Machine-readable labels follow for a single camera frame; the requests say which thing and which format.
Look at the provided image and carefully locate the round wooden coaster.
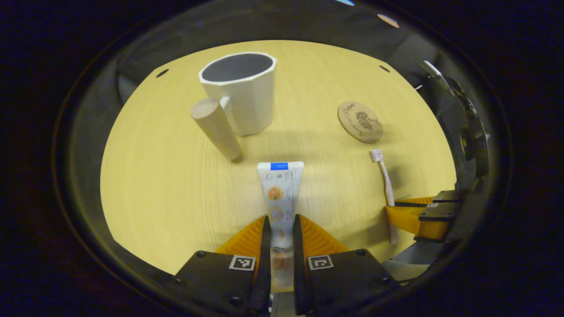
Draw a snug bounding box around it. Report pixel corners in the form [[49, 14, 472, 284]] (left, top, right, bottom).
[[338, 101, 383, 144]]

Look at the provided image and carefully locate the white cup with wooden handle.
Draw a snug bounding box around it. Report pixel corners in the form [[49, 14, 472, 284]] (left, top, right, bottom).
[[190, 52, 277, 161]]

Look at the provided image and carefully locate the pale pink toothbrush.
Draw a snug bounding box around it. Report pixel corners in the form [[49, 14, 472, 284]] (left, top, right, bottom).
[[369, 149, 399, 244]]

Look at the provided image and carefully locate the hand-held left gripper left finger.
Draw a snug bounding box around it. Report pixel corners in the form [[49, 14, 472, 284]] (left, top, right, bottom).
[[174, 216, 272, 315]]

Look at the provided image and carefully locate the white toothpaste tube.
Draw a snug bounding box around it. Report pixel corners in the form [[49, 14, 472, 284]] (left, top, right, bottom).
[[257, 162, 304, 292]]

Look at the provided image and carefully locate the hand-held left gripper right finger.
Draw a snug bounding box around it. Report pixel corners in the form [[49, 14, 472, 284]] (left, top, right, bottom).
[[293, 214, 401, 315]]

